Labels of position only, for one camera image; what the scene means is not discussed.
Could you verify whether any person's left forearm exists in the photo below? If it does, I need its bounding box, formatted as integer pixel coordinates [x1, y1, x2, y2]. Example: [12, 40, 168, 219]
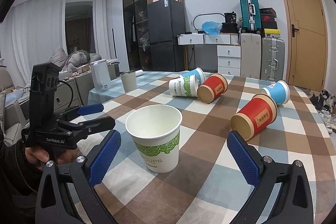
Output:
[0, 135, 44, 198]

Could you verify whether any checked tablecloth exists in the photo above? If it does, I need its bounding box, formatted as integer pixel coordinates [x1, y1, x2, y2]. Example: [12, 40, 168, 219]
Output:
[76, 71, 336, 224]

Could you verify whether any grey side cabinet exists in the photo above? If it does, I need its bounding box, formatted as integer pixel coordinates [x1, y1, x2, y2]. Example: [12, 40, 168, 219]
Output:
[54, 70, 95, 109]

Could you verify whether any blue paper cup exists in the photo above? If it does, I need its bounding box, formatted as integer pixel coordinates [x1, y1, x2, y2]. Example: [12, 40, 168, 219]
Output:
[260, 80, 290, 105]
[181, 67, 206, 86]

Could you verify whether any wooden door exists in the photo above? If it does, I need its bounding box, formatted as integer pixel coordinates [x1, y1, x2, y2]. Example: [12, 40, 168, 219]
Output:
[274, 0, 328, 92]

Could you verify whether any white desk with drawers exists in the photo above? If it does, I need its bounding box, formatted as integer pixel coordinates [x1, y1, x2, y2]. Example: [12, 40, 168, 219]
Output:
[177, 33, 240, 46]

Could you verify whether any black bag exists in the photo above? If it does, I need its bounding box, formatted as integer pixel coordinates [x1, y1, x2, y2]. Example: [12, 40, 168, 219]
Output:
[220, 12, 240, 33]

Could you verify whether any white suitcase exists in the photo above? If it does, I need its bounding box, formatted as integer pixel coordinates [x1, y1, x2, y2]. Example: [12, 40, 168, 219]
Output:
[240, 32, 262, 80]

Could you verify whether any teal suitcase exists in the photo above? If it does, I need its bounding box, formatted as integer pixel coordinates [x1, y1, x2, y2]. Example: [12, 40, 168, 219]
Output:
[238, 0, 261, 32]

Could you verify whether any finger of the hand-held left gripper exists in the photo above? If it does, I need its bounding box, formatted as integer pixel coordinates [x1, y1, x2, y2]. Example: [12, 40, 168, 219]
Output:
[54, 104, 105, 122]
[60, 116, 116, 136]

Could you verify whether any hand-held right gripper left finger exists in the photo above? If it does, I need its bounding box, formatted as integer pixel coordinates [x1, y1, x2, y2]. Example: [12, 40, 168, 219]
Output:
[35, 130, 122, 224]

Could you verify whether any grey sofa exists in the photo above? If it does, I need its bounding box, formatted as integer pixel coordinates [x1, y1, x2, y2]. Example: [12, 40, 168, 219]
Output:
[0, 67, 29, 140]

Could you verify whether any beige tumbler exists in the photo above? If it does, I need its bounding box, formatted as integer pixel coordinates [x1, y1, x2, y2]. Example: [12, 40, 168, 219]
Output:
[120, 71, 136, 92]

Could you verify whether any red paper cup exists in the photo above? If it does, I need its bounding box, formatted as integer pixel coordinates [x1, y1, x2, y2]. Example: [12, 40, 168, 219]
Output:
[230, 93, 278, 141]
[197, 73, 229, 104]

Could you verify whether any white electric kettle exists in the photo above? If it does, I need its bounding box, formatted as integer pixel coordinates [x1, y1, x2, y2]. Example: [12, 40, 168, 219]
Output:
[90, 59, 111, 91]

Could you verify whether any black refrigerator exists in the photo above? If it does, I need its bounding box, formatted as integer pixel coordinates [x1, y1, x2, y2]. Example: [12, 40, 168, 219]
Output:
[146, 0, 187, 72]

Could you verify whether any dark glass wardrobe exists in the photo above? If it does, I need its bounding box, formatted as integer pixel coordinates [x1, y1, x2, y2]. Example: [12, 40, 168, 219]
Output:
[122, 0, 162, 72]

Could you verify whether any grey blanket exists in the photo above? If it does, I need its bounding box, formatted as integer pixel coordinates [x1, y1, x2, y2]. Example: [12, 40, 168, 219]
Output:
[50, 47, 101, 72]

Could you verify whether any person's left hand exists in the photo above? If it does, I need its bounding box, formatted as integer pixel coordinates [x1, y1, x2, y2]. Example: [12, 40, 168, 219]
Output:
[25, 147, 72, 165]

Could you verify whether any white cup green leaf print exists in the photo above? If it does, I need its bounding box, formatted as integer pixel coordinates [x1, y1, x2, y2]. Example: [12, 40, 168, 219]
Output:
[125, 105, 183, 174]
[168, 74, 199, 98]

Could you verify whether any black and red shoe box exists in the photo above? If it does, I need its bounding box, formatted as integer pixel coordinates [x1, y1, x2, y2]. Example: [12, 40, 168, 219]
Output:
[259, 8, 277, 17]

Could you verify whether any white drawer cabinet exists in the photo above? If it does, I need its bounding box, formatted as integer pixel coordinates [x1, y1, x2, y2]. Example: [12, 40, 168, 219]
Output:
[217, 45, 241, 77]

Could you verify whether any blue plastic bag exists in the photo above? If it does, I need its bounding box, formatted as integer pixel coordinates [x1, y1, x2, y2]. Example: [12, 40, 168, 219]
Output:
[202, 21, 222, 36]

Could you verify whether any white wardrobe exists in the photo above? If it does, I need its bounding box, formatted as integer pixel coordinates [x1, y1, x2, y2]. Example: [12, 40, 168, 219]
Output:
[108, 0, 130, 73]

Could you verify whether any yellow and black box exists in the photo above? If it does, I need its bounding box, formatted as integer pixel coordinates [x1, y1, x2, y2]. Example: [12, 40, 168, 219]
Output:
[262, 28, 281, 38]

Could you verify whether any white curtain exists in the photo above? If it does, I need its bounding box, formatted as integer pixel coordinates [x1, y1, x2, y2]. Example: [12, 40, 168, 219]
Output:
[92, 0, 114, 62]
[8, 1, 66, 88]

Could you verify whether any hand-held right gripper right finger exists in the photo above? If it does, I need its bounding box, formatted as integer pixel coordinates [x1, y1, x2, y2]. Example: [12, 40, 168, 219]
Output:
[226, 131, 314, 224]

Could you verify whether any grey rounded metal frame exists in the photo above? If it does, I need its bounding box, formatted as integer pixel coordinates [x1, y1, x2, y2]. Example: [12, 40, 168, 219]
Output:
[193, 13, 226, 31]

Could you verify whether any silver suitcase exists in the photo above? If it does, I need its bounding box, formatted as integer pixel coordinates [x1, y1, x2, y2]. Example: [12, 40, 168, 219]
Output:
[261, 37, 285, 81]

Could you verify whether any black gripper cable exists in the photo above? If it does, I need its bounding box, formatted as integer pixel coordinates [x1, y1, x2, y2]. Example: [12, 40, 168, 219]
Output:
[57, 80, 74, 109]

